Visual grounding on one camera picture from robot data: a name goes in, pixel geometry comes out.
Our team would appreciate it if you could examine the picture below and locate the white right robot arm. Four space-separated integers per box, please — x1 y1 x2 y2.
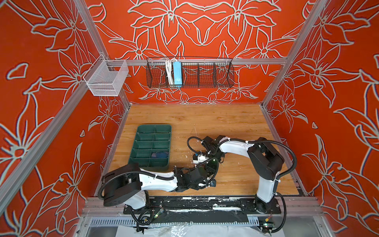
201 135 284 203

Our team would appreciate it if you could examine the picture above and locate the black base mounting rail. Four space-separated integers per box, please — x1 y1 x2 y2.
123 196 282 227

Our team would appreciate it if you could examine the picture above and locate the blue box in basket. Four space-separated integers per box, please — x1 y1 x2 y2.
172 61 183 87

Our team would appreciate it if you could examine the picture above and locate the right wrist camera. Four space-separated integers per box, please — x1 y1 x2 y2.
192 153 209 165

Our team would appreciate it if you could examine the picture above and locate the purple sock with yellow cuff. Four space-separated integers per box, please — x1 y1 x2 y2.
151 152 169 159

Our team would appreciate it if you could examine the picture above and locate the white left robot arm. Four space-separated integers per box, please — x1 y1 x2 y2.
97 159 219 209

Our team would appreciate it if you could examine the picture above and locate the black wire wall basket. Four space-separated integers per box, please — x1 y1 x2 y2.
146 57 235 89

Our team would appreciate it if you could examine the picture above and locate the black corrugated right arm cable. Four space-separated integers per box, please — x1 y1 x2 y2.
230 138 297 180

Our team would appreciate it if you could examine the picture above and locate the white cable bundle in basket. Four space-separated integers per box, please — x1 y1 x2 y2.
164 58 174 87

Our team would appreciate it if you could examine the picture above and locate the green divided organizer tray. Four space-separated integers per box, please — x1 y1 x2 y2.
128 124 172 171

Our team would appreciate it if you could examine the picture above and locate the clear plastic wall bin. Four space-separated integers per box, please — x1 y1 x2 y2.
83 54 129 97

